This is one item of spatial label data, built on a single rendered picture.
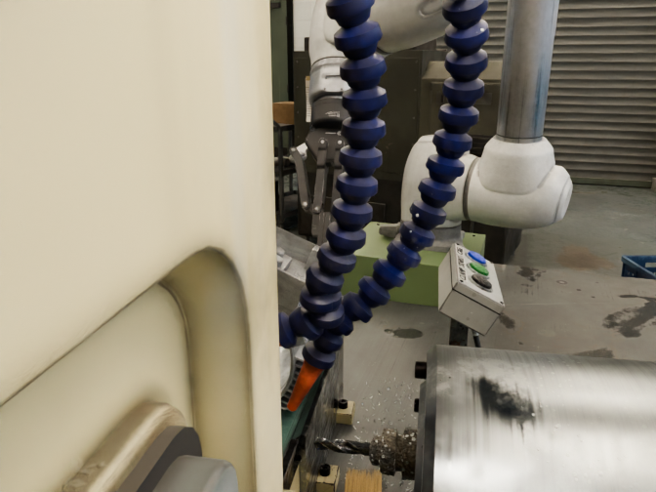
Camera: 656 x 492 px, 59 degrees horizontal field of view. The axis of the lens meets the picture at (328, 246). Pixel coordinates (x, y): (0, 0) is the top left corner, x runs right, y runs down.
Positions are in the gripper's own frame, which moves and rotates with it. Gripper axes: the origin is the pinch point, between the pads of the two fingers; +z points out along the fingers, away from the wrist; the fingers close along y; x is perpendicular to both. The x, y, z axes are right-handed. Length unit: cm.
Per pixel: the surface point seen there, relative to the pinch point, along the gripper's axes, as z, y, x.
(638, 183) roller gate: -212, 239, 577
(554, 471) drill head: 23, 22, -48
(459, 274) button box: 4.8, 19.0, -3.6
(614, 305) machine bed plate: -2, 58, 65
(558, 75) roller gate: -317, 145, 535
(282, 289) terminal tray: 10.1, -1.1, -17.1
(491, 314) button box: 9.7, 23.2, -3.6
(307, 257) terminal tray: 4.3, -0.7, -7.0
